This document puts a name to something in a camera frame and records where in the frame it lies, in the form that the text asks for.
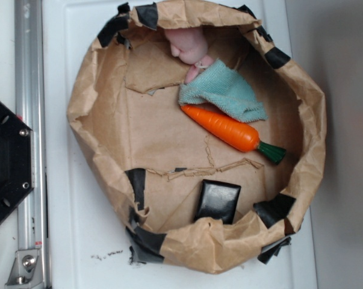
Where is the black box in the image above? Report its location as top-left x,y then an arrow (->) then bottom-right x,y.
194,179 -> 241,225

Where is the brown paper bag basket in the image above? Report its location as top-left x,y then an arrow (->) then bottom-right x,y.
67,1 -> 326,273

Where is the orange plastic carrot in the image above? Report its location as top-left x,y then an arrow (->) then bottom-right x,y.
181,105 -> 286,164

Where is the light blue towel cloth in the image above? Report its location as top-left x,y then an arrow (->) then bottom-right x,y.
178,59 -> 268,123

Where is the pink plush toy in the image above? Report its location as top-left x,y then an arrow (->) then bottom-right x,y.
164,26 -> 215,84

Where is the aluminium frame rail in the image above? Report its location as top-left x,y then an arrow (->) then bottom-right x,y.
13,0 -> 47,250

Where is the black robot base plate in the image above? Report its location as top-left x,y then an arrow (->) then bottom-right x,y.
0,101 -> 34,225

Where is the metal corner bracket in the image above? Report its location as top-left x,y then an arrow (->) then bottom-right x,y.
4,249 -> 45,289

